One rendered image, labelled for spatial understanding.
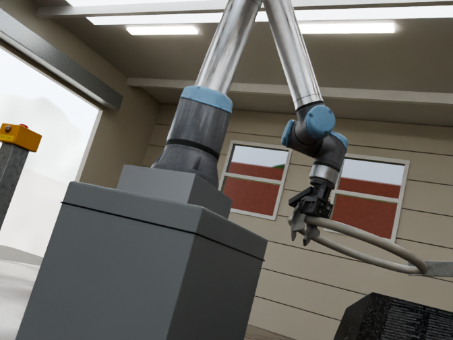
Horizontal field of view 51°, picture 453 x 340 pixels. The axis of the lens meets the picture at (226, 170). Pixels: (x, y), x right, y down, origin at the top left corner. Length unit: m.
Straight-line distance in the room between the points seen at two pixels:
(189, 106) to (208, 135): 0.10
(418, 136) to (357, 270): 2.49
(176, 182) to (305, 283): 7.34
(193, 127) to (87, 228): 0.37
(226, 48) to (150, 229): 0.73
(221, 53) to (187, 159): 0.47
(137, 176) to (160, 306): 0.36
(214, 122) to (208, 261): 0.39
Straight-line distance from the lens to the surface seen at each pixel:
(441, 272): 1.75
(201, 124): 1.25
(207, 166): 1.22
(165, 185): 1.16
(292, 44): 1.49
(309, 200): 1.54
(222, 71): 1.53
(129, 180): 1.23
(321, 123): 1.42
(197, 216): 1.00
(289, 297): 8.47
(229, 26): 1.61
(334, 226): 1.49
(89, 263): 1.13
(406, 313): 1.81
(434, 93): 7.59
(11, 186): 2.10
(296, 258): 8.50
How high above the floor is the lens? 0.73
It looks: 12 degrees up
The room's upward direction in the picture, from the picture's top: 15 degrees clockwise
